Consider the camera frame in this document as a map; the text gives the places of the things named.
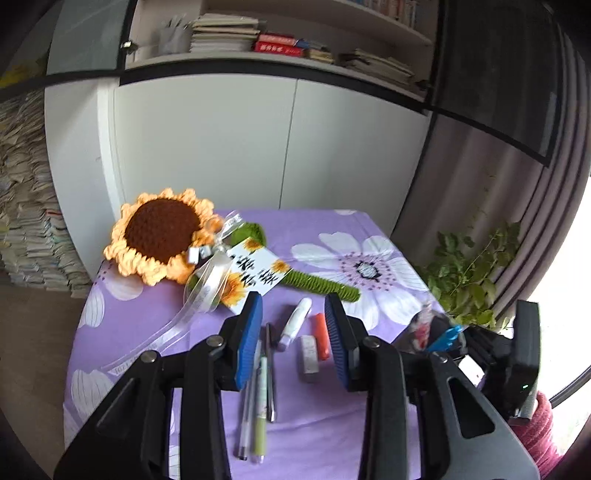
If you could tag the person's right forearm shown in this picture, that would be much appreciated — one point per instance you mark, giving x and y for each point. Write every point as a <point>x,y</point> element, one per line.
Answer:
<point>542,434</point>

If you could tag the purple floral tablecloth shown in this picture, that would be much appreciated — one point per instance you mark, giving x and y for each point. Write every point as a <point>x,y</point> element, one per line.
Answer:
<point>323,424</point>

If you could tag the white satin ribbon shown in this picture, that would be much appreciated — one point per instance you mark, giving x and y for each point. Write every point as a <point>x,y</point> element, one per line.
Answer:
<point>203,286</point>

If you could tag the stack of small books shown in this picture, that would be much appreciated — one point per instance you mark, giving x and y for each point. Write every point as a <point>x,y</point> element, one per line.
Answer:
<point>318,53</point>

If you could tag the pink grey curtain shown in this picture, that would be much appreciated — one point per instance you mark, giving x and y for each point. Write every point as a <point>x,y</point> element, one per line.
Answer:
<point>521,207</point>

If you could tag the yellow plush toy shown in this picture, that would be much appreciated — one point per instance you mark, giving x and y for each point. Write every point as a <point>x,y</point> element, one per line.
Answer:
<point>14,74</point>

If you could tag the grey shelf pen cup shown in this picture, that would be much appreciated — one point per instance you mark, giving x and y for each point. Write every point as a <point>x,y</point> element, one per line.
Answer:
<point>174,37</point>

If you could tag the row of green white books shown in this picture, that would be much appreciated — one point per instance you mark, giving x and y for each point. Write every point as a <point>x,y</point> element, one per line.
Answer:
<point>392,9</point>

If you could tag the black window frame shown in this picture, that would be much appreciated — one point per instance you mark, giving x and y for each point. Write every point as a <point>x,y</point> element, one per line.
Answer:
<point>572,387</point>

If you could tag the green gel pen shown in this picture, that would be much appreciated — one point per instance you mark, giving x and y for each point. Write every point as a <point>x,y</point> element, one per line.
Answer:
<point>260,415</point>

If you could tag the dark glass cabinet door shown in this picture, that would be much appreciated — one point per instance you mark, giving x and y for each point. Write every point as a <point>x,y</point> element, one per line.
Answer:
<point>498,74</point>
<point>78,37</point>

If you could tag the white sunflower gift tag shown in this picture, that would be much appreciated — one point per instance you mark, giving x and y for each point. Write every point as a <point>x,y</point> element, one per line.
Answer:
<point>254,272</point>

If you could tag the white dotted pen holder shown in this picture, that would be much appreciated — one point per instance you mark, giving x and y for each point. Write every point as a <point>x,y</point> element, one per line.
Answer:
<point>406,341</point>

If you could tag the white gel pen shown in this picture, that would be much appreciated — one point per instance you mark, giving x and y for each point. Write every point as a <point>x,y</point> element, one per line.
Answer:
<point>247,415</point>

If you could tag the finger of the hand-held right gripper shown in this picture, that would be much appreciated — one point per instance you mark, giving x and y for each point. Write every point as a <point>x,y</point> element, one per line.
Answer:
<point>482,344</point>

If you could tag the black pen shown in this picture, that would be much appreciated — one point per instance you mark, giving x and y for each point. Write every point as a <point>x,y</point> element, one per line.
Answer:
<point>270,378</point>

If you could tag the stack of paper booklets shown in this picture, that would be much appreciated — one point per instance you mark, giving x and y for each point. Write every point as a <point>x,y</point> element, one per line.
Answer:
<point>378,67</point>

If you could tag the white correction pen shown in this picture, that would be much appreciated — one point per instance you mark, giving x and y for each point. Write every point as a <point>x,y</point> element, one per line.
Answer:
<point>295,323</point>

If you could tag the green potted plant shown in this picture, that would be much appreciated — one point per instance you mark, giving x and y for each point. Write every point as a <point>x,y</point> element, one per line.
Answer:
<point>466,277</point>

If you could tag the stack of red books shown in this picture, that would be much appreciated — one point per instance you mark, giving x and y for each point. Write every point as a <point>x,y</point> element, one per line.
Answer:
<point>277,45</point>

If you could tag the grey eraser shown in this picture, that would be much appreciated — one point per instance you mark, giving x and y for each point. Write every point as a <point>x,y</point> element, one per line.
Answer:
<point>309,360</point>

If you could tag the tall pile of books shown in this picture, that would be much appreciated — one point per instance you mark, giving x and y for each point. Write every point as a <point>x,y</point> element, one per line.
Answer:
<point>32,221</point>

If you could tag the orange pen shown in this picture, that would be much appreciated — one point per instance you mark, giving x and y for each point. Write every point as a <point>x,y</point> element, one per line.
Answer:
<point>322,337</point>

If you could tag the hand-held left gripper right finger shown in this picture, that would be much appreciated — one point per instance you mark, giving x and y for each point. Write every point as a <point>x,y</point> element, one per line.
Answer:
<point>337,346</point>

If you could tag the white bookcase cabinet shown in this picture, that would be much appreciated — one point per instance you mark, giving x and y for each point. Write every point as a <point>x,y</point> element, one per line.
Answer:
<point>207,147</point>

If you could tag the stack of magazines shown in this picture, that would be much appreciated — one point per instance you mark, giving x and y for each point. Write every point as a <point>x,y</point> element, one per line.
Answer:
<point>224,33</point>

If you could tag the crocheted sunflower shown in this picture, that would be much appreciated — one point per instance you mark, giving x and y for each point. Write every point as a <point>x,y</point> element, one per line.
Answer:
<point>161,230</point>

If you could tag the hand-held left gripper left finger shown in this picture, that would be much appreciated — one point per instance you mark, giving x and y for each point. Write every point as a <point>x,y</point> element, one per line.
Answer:
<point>247,346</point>

